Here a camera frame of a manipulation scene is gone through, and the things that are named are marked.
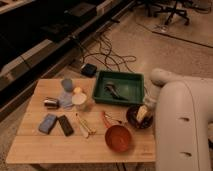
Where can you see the dark bowl with grapes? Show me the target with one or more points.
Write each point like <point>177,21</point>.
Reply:
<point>131,118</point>

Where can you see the wooden tongs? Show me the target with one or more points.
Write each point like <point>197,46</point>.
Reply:
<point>84,127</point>

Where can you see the blue plastic cup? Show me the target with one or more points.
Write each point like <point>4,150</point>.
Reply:
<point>67,84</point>

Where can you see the green plastic tray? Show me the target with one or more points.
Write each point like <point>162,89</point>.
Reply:
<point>128,85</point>

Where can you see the blue sponge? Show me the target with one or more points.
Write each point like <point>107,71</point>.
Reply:
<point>48,123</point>

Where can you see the black rectangular block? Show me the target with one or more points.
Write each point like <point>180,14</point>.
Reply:
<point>65,125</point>

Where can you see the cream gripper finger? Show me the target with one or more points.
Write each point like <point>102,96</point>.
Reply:
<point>143,110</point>

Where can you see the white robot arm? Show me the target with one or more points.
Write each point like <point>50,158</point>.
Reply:
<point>183,108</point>

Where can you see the dark tool in tray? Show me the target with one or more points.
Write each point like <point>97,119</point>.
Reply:
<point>109,86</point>

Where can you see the silver metal can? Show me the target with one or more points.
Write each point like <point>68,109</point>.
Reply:
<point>51,103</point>

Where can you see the office chair base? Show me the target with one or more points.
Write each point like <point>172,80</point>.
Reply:
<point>171,10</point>

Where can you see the red bowl with handle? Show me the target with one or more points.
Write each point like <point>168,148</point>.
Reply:
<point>118,138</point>

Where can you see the wooden folding table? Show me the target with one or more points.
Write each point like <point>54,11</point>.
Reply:
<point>32,147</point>

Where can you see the black power adapter box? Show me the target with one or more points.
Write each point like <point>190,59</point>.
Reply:
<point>89,70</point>

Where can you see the small red-handled utensil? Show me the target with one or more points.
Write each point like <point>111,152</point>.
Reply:
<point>119,121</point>

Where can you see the black shelf unit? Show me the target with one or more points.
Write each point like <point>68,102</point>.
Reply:
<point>39,36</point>

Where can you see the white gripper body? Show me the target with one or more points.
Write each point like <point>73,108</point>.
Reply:
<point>150,103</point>

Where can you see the small yellow ball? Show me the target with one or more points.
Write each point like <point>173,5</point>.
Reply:
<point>77,90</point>

